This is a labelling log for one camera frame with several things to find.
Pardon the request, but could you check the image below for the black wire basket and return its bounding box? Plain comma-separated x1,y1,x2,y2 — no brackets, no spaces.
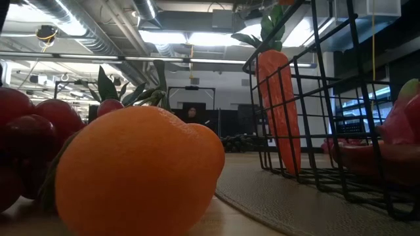
241,0,420,222

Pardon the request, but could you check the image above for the black stand frame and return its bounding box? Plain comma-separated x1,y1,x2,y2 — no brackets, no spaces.
167,85,217,111

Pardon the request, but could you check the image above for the green plant in white pot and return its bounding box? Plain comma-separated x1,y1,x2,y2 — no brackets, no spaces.
81,65,147,108

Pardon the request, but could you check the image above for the orange mandarin cluster with leaves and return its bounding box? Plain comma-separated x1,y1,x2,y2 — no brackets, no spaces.
35,60,226,236

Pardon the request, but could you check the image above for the red bell pepper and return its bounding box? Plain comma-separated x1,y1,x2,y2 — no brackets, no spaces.
320,136,364,155

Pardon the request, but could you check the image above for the person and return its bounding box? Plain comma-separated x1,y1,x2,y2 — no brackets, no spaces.
183,105,213,132

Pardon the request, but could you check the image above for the pink dragon fruit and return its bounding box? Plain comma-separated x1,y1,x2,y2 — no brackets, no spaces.
375,77,420,147

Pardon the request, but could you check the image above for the orange carrot with green leaves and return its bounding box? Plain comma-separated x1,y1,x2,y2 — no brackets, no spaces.
231,5,302,176

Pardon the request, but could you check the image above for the red grape bunch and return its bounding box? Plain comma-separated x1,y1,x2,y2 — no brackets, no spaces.
0,87,168,214

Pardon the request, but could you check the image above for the long ceiling light bar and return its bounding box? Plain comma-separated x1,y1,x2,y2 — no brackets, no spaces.
0,50,318,68

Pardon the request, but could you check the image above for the black grape bunch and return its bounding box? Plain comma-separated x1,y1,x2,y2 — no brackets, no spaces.
220,134,263,153

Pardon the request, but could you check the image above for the yellow cable reel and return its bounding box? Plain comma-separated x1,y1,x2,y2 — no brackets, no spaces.
35,24,59,43

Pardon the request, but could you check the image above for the round grey mat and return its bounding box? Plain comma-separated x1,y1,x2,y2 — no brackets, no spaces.
215,151,420,236

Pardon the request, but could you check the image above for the grey ceiling unit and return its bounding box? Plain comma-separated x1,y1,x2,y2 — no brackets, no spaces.
211,9,234,32

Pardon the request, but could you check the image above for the black partition wall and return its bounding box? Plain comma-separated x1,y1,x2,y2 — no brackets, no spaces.
88,103,263,148

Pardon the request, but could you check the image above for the silver ceiling duct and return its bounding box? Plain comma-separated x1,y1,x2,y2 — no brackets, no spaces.
133,0,161,27
19,0,158,86

